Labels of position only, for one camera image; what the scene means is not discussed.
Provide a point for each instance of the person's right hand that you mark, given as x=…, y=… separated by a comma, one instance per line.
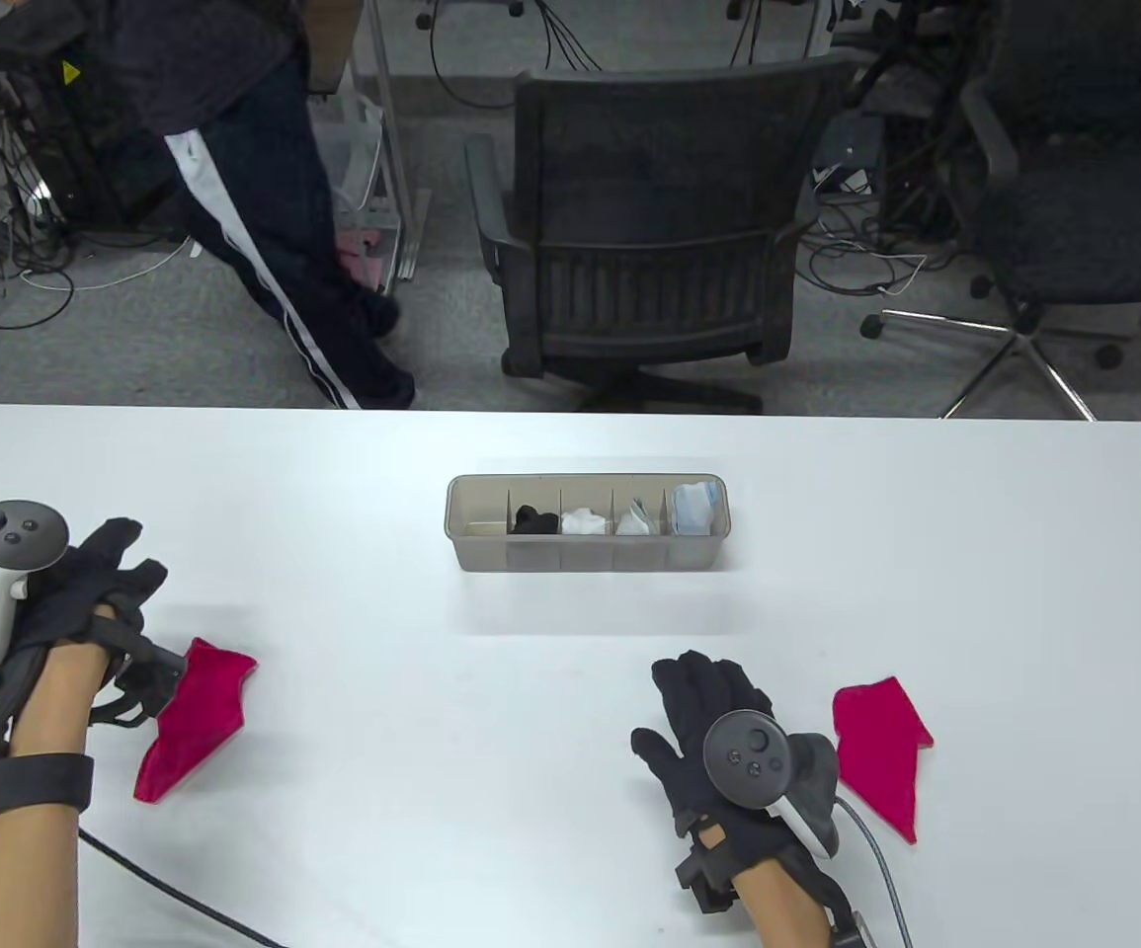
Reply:
x=698, y=711

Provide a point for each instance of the person's left hand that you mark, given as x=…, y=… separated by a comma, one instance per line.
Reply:
x=86, y=583

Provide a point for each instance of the grey tracking controller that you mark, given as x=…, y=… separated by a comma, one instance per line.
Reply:
x=7, y=538
x=748, y=755

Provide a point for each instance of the pink sock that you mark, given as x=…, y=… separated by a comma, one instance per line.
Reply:
x=881, y=750
x=195, y=731

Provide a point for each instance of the light blue sock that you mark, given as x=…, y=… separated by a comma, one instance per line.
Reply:
x=693, y=518
x=691, y=494

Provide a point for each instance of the grey sock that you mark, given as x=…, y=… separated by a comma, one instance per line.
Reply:
x=637, y=521
x=644, y=506

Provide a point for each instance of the person's right forearm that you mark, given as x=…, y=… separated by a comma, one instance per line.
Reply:
x=787, y=908

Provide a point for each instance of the person's left forearm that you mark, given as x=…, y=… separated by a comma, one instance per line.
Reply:
x=27, y=869

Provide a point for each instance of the beige divided organizer box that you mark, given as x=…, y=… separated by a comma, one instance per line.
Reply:
x=481, y=558

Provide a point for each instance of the pink cloth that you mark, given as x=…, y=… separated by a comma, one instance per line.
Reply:
x=363, y=252

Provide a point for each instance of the black computer tower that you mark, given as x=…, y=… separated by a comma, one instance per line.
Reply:
x=66, y=138

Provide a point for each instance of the black mesh office chair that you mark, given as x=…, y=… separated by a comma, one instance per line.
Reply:
x=649, y=197

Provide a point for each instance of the white rolling cart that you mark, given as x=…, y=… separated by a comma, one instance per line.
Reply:
x=377, y=148

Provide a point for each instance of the dark chair with chrome base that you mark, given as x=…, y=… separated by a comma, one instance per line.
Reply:
x=1074, y=267

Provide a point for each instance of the white metal frame post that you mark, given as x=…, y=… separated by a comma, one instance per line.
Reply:
x=387, y=128
x=820, y=25

